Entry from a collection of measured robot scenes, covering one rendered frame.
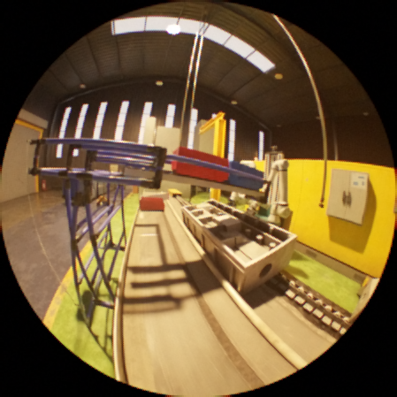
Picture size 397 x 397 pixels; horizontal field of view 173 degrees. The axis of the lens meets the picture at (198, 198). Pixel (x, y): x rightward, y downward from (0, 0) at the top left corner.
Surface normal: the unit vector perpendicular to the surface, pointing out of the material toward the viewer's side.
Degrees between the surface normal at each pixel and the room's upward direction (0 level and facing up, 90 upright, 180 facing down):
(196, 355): 0
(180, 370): 0
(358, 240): 90
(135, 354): 2
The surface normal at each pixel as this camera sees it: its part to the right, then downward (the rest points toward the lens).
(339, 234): -0.93, -0.02
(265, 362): 0.08, -0.98
